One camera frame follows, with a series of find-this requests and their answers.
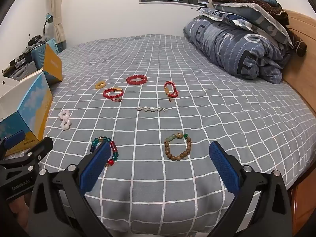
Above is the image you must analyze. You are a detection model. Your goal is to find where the multicolour glass bead bracelet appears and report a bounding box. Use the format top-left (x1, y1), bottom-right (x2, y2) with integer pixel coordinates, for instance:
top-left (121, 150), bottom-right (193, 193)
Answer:
top-left (90, 136), bottom-right (119, 167)

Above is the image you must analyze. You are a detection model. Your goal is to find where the person's left hand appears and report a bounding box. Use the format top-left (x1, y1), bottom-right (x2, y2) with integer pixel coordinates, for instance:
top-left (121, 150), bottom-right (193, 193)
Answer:
top-left (8, 194), bottom-right (32, 229)

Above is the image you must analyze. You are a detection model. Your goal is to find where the folded blue grey quilt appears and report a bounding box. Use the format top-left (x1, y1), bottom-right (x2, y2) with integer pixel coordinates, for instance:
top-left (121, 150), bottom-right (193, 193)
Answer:
top-left (183, 15), bottom-right (292, 84)

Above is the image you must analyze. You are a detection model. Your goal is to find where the pink flower bracelet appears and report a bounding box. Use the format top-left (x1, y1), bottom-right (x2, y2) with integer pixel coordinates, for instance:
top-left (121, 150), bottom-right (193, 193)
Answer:
top-left (58, 110), bottom-right (72, 130)

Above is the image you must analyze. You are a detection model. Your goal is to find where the sky print cardboard box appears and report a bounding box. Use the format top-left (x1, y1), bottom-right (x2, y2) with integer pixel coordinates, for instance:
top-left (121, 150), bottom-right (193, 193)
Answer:
top-left (0, 43), bottom-right (64, 157)

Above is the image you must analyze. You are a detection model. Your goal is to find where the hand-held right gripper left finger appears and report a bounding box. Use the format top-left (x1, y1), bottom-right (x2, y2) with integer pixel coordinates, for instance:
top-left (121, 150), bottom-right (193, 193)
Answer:
top-left (27, 141), bottom-right (111, 237)

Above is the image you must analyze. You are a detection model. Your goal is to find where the grey hard case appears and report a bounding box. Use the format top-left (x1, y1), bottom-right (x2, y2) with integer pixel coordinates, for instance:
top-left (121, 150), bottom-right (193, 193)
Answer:
top-left (2, 60), bottom-right (37, 81)

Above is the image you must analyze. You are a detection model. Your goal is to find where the dark clutter pile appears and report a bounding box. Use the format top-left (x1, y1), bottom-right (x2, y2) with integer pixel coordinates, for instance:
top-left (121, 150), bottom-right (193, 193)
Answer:
top-left (26, 35), bottom-right (51, 47)

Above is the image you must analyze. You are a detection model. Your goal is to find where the red cord bracelet gold charm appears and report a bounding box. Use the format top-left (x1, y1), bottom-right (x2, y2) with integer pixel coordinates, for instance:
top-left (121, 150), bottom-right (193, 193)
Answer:
top-left (164, 81), bottom-right (179, 103)

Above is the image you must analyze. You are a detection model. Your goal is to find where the brown wooden bead bracelet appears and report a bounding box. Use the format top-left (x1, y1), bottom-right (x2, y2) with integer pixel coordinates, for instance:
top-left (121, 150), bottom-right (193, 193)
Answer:
top-left (164, 133), bottom-right (192, 162)

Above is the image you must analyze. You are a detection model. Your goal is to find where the red bead bracelet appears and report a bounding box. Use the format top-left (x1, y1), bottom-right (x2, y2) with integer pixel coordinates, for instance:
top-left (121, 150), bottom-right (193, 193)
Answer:
top-left (126, 75), bottom-right (148, 85)

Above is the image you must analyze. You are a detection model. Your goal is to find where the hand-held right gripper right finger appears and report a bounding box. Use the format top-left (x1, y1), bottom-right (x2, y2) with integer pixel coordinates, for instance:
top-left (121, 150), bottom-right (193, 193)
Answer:
top-left (209, 141), bottom-right (293, 237)

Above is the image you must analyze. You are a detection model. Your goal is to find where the teal desk lamp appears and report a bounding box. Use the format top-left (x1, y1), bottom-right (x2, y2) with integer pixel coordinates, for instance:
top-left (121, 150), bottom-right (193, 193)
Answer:
top-left (43, 13), bottom-right (54, 39)

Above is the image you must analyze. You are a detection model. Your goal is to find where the stack of pillows and blankets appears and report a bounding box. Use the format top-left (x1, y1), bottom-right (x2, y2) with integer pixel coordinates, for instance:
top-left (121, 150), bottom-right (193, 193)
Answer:
top-left (211, 0), bottom-right (307, 57)

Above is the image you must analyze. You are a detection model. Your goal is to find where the blue suitcase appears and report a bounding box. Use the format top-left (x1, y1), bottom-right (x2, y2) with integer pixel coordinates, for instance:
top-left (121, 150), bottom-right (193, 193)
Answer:
top-left (31, 38), bottom-right (60, 71)

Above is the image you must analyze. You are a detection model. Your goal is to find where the white pearl bracelet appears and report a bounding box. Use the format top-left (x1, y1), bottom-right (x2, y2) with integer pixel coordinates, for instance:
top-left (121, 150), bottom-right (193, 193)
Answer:
top-left (137, 106), bottom-right (166, 113)

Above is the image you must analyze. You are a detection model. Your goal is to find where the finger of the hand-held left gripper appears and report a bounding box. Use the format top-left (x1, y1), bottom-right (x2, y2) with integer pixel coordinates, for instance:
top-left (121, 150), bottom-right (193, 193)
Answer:
top-left (0, 130), bottom-right (26, 157)
top-left (0, 136), bottom-right (54, 178)

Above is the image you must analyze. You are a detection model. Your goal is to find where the red cord bracelet wooden tube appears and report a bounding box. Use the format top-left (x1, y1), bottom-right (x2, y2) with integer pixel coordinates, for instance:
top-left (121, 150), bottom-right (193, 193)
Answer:
top-left (103, 87), bottom-right (124, 102)

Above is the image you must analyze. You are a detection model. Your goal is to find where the grey checked bed sheet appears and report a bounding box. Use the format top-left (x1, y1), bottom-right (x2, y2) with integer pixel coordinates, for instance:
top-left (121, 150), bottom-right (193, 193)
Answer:
top-left (39, 33), bottom-right (316, 237)

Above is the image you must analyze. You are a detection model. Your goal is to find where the beige curtain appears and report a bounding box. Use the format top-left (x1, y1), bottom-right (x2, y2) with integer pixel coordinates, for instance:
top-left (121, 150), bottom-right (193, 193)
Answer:
top-left (48, 0), bottom-right (67, 55)

